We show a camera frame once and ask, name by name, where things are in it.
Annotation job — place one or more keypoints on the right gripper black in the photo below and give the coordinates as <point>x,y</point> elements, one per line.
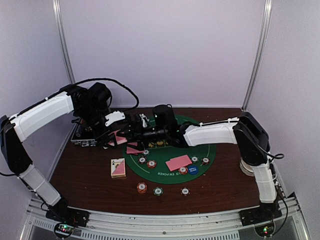
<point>134,127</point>

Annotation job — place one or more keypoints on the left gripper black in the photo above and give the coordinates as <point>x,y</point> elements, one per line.
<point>102,140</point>

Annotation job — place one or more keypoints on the pink-backed playing card deck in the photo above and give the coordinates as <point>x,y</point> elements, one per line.
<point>119,139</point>

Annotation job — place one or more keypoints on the dealt pink-backed card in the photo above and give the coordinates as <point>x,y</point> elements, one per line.
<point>132,151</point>

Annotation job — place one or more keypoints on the red five chip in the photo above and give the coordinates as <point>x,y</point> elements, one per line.
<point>183,170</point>
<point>151,164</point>

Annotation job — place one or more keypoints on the dealt card bottom seat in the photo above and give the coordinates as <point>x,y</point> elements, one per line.
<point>183,160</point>

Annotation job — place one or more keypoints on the orange poker chip stack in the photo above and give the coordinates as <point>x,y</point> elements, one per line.
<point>141,187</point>

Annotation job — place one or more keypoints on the green poker chip stack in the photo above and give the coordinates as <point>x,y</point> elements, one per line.
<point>158,191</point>

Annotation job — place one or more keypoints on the blue small blind button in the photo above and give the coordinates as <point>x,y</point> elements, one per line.
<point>193,170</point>

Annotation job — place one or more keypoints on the brown poker chip stack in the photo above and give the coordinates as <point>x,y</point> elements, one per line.
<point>185,191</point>

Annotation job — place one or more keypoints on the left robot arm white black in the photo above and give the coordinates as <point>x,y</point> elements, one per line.
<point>89,104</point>

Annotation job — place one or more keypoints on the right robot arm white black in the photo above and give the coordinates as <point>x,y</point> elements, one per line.
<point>243,131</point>

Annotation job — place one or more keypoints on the gold card deck box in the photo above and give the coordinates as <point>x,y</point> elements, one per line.
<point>118,168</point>

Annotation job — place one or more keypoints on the round green poker mat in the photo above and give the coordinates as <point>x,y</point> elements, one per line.
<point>165,164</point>

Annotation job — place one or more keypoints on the white ceramic bowl stack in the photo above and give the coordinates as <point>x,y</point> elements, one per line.
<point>245,168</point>

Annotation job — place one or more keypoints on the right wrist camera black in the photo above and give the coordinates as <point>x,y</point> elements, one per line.
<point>164,115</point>

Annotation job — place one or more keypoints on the left aluminium post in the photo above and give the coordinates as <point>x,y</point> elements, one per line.
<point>56,4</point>

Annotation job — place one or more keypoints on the aluminium post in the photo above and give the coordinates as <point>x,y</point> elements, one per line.
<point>264,30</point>
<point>56,4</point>

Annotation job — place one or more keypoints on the front aluminium rail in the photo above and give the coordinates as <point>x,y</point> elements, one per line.
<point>224,225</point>

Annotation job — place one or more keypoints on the right aluminium post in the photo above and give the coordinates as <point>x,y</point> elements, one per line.
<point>264,30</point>

